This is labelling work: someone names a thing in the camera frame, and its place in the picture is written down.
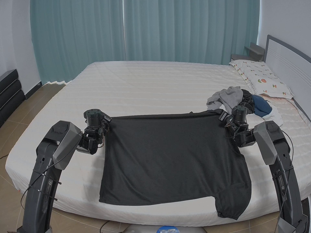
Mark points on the blue-green curtain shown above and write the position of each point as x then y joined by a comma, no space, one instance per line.
77,33
189,20

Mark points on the grey garment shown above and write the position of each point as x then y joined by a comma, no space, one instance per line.
233,96

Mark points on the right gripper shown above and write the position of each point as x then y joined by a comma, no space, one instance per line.
225,118

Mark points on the grey bedside table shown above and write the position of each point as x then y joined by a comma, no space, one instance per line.
256,50

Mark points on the black shiny garment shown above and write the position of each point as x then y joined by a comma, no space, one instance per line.
247,101

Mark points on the black T-shirt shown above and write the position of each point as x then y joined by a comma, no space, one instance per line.
170,154

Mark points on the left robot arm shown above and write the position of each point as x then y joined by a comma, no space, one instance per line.
60,142

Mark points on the dark blue garment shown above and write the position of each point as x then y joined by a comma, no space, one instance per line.
262,107

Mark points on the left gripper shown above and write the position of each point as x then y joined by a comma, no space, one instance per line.
105,120

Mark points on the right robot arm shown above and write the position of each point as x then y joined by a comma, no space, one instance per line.
269,142

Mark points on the black chest of drawers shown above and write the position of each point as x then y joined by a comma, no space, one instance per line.
9,93

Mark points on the white garment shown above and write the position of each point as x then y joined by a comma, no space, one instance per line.
275,116

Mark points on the bed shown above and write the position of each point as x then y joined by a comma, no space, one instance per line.
145,86

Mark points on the white printed pillow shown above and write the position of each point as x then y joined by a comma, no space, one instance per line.
262,78

